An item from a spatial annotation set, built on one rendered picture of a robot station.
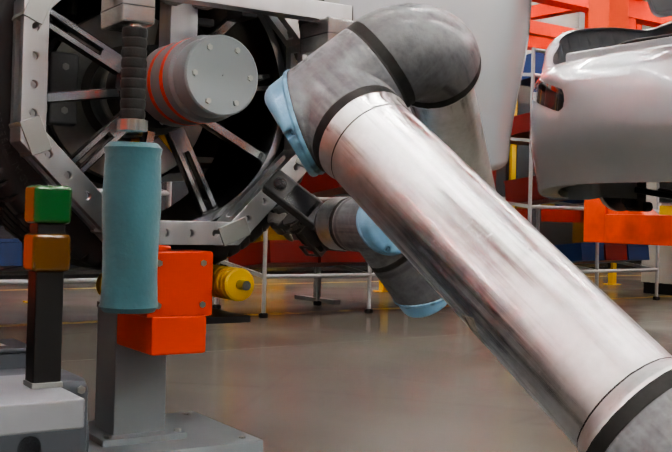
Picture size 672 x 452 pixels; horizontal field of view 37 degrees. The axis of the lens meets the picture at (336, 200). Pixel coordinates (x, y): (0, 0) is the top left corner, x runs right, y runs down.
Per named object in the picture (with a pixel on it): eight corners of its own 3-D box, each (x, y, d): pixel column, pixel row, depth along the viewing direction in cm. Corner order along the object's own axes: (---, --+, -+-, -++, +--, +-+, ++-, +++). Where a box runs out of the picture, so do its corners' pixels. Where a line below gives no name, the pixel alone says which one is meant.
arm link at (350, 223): (394, 271, 158) (360, 222, 154) (350, 266, 168) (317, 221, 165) (431, 231, 162) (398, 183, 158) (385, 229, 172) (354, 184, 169)
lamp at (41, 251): (59, 270, 110) (60, 232, 110) (71, 272, 106) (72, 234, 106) (21, 270, 107) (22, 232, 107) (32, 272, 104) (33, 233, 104)
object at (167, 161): (224, 142, 206) (162, -10, 198) (242, 140, 199) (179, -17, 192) (84, 209, 190) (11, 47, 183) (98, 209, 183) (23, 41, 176)
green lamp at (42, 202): (60, 223, 110) (61, 186, 110) (72, 224, 106) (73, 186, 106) (23, 222, 107) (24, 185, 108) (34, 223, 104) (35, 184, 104)
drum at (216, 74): (204, 130, 180) (206, 51, 181) (262, 123, 162) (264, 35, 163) (128, 125, 173) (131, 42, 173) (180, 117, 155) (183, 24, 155)
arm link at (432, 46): (425, -58, 116) (485, 197, 175) (338, 6, 115) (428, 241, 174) (490, 1, 111) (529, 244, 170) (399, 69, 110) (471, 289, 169)
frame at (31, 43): (299, 245, 191) (307, -44, 192) (318, 246, 185) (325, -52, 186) (4, 243, 161) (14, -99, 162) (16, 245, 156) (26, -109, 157)
